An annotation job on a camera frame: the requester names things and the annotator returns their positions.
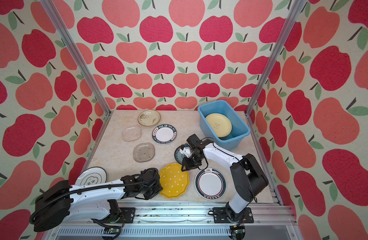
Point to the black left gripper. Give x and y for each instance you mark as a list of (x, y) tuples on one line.
[(159, 189)]

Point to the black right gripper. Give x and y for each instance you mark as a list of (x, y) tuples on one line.
[(185, 167)]

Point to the yellow dotted scalloped plate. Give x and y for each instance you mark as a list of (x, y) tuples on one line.
[(173, 181)]

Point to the cream bear plate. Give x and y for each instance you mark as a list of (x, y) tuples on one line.
[(220, 124)]

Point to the green rim Hao Shi plate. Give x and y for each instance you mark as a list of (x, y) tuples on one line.
[(164, 134)]

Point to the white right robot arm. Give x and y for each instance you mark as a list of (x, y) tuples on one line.
[(248, 176)]

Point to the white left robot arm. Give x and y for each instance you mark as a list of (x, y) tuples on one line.
[(64, 202)]

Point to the blue plastic bin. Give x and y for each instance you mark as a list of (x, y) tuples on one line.
[(240, 129)]

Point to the blue floral small plate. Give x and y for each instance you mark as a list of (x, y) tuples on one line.
[(179, 154)]

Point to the green red rim plate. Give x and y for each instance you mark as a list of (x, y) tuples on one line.
[(210, 184)]

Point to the smoky glass plate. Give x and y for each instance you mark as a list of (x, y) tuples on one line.
[(144, 152)]

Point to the clear glass plate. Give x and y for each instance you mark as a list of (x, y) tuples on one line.
[(130, 134)]

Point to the beige brown rim plate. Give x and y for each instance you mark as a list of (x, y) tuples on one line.
[(149, 118)]

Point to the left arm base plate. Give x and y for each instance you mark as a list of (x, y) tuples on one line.
[(127, 214)]

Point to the white black ring plate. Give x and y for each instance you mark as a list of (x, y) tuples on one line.
[(92, 176)]

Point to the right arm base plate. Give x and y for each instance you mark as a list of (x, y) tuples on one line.
[(220, 215)]

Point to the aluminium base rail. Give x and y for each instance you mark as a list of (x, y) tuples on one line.
[(186, 221)]

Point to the left aluminium corner post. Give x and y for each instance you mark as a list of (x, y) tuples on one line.
[(62, 29)]

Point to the aluminium corner post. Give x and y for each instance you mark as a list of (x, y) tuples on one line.
[(62, 29), (278, 47)]

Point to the right aluminium corner post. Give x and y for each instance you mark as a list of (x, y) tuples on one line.
[(278, 47)]

